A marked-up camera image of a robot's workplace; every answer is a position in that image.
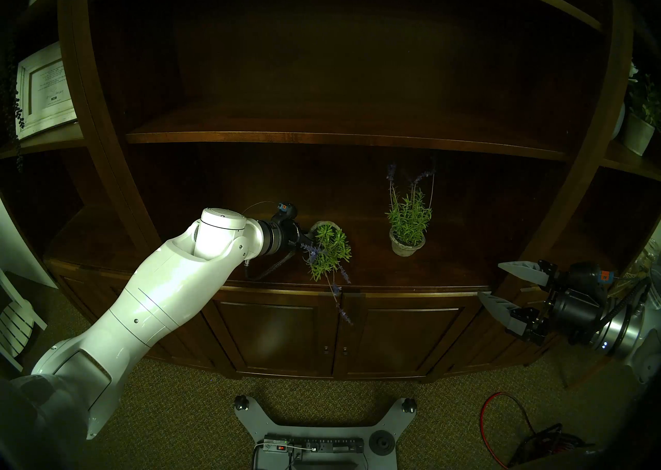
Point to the black round disk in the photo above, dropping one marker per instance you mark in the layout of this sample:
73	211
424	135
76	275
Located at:
382	443

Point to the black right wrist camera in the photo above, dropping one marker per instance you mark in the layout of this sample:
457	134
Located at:
588	274

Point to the white round vase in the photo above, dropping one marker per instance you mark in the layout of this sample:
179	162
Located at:
618	122

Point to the white orchid flower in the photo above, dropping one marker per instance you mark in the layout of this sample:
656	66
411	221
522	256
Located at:
632	70

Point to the green plant in white pot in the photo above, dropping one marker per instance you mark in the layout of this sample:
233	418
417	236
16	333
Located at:
638	136

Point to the wooden cabinet door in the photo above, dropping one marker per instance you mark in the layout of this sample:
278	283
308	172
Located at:
279	340
413	345

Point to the clear vase with twigs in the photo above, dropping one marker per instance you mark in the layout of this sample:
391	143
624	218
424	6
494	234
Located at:
648	257

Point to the dark trailing plant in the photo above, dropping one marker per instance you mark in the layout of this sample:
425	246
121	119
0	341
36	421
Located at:
19	113

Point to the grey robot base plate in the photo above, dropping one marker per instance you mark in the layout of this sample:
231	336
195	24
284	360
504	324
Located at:
253	418

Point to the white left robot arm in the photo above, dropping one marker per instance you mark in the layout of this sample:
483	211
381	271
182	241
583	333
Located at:
155	309

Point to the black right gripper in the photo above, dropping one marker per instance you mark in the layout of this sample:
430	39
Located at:
573	314

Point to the white framed certificate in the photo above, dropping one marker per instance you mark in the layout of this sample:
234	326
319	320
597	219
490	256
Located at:
49	87

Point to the white slatted wooden chair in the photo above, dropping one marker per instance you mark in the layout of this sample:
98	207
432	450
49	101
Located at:
15	324

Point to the black power strip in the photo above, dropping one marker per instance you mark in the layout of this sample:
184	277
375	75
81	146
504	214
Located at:
325	444

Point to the fake lavender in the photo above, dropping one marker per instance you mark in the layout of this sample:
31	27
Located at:
330	252
408	218

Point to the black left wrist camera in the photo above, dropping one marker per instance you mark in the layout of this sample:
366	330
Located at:
285	212

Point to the black base knob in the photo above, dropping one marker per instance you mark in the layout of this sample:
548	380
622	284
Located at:
409	405
240	402

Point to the dark wooden shelf cabinet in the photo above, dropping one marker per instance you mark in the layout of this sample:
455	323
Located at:
335	87

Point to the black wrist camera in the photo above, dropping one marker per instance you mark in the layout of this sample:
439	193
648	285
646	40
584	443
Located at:
588	274
285	212

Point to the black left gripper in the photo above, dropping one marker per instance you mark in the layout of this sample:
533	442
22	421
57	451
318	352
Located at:
299	236

